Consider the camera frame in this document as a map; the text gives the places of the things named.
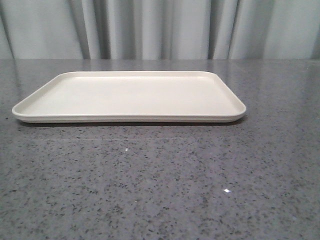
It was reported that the cream rectangular plastic tray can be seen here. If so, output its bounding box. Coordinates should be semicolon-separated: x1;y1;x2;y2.
12;71;247;123

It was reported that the pale grey pleated curtain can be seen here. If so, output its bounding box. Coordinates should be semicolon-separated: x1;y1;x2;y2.
0;0;320;60

